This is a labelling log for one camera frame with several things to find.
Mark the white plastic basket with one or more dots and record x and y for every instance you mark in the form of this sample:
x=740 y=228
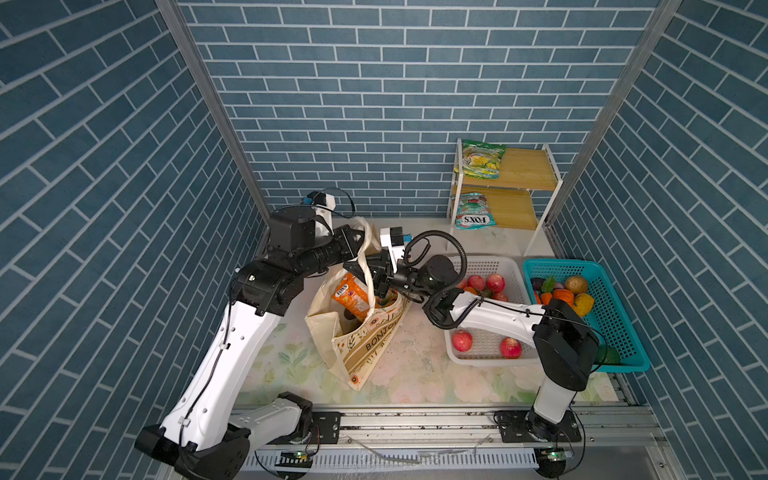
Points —
x=486 y=345

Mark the orange Fox's candy bag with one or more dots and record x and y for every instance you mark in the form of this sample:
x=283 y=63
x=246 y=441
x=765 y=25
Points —
x=352 y=294

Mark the orange pumpkin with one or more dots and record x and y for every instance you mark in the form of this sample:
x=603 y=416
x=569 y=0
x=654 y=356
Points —
x=564 y=295

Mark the brown potato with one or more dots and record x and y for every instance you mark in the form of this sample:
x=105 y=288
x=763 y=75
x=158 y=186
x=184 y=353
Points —
x=576 y=284

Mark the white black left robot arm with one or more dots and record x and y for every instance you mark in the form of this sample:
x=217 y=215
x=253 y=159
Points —
x=202 y=438

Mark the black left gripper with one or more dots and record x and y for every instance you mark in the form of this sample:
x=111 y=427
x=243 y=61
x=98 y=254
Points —
x=347 y=249

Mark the green yellow candy bag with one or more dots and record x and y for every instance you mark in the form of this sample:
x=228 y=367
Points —
x=481 y=160

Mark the teal plastic basket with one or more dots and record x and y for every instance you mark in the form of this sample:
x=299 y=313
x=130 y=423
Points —
x=608 y=316

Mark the red apple front left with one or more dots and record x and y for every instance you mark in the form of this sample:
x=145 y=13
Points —
x=462 y=341

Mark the red apple back middle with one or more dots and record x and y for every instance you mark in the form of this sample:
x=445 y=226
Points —
x=476 y=282

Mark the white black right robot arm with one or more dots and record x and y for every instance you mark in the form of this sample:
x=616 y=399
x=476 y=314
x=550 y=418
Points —
x=566 y=346

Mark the green Fox's candy bag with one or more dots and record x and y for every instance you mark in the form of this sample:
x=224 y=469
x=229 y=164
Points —
x=473 y=212

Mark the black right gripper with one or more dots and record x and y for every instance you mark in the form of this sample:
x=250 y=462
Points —
x=384 y=276

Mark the red apple back right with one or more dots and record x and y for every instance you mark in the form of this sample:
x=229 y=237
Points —
x=495 y=283

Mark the green avocado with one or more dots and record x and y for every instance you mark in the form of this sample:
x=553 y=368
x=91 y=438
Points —
x=607 y=355

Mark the yellow bell pepper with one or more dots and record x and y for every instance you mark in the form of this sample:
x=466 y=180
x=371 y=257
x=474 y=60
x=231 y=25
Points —
x=583 y=304

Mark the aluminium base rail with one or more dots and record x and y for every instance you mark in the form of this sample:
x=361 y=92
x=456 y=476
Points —
x=477 y=442

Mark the cream canvas grocery bag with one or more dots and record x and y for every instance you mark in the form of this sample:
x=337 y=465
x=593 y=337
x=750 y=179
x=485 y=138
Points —
x=349 y=347

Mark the white wooden two-tier shelf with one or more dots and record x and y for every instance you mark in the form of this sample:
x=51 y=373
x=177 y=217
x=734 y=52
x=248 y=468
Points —
x=520 y=198

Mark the red apple front right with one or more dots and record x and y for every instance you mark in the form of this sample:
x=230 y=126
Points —
x=511 y=348

